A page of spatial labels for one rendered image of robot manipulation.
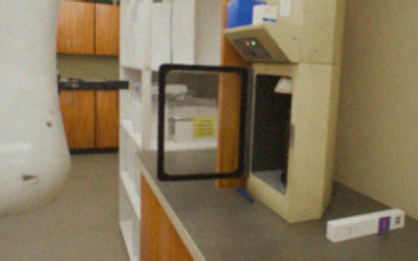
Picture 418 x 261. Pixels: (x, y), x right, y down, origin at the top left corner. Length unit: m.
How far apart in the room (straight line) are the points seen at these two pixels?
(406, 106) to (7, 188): 1.15
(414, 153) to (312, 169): 0.37
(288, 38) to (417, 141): 0.56
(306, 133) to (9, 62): 0.76
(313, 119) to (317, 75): 0.13
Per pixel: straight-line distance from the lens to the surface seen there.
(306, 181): 1.17
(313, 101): 1.13
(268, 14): 1.16
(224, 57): 1.40
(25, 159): 0.58
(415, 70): 1.36
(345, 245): 1.10
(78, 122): 6.02
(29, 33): 0.75
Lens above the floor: 1.40
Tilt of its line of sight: 7 degrees down
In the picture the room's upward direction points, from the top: 3 degrees clockwise
